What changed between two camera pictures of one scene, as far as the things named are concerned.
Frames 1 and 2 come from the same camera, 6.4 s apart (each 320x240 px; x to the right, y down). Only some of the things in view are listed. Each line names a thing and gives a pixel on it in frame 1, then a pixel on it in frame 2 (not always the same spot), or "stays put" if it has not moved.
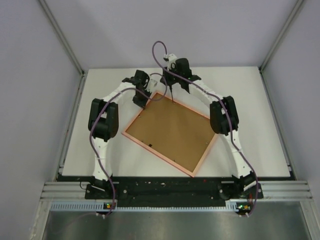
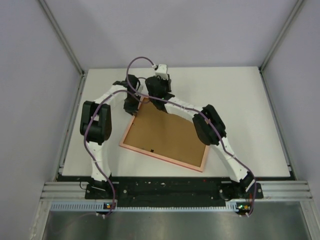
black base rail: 173,192 stays put
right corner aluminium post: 281,32 stays put
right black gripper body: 172,81 → 164,84
